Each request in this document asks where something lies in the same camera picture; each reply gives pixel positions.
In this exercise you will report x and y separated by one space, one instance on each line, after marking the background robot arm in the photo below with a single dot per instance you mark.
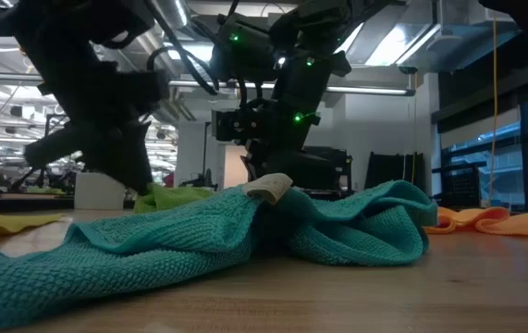
199 182

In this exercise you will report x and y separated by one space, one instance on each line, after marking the potted plant in white pot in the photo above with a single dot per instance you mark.
97 192

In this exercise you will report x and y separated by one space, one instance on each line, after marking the long ceiling light tube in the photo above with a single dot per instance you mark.
370 90

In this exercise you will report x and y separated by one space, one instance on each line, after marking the teal microfiber towel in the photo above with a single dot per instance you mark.
175 245

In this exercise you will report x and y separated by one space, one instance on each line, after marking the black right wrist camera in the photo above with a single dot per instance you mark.
231 125

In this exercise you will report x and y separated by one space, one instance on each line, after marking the green microfiber towel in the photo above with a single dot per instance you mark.
171 196

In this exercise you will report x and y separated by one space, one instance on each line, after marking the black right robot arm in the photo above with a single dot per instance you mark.
319 18

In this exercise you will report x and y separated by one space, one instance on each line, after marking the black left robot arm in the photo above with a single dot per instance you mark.
60 28

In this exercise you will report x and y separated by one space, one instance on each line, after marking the black folded panels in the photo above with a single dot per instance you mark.
393 171

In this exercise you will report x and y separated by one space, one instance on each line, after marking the black cabinet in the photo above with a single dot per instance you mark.
342 171

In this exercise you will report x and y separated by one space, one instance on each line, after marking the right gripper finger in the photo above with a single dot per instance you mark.
258 166
291 168

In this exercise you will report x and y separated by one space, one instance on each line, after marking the orange microfiber towel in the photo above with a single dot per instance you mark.
499 222

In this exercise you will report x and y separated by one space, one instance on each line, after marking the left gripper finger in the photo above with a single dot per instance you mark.
55 148
125 157

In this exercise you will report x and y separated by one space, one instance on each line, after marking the black aluminium table frame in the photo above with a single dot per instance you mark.
28 203

